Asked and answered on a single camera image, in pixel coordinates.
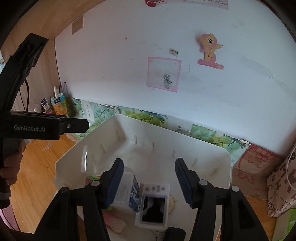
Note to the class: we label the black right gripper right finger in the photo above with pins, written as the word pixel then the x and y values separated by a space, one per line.
pixel 239 220

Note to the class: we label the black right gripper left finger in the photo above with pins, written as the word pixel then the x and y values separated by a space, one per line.
pixel 60 220

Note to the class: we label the pink hair roller clip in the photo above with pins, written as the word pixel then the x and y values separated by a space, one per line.
pixel 117 225

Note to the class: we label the black power adapter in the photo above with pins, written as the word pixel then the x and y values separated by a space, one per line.
pixel 174 234

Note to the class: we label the round beige compact case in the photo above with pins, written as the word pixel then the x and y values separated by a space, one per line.
pixel 171 204

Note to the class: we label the clear box with photo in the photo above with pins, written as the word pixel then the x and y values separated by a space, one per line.
pixel 127 196

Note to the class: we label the white instant camera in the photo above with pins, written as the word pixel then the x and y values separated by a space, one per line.
pixel 153 209

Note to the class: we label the colourful rubik's cube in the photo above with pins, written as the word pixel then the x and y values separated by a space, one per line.
pixel 88 180

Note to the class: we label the person's left hand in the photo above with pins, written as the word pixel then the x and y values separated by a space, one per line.
pixel 12 165

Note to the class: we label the orange juice carton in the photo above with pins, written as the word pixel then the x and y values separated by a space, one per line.
pixel 60 105

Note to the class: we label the cardboard box with drawing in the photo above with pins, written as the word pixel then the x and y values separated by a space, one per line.
pixel 250 172

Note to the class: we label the printed canvas tote bag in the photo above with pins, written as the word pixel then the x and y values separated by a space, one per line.
pixel 281 187

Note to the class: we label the white plastic storage bin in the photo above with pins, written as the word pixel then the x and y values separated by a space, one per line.
pixel 149 152

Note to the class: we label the pink framed wall sticker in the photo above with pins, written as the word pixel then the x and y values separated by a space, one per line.
pixel 163 73

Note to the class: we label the pony sticker on wall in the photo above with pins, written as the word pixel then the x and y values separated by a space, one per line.
pixel 208 46

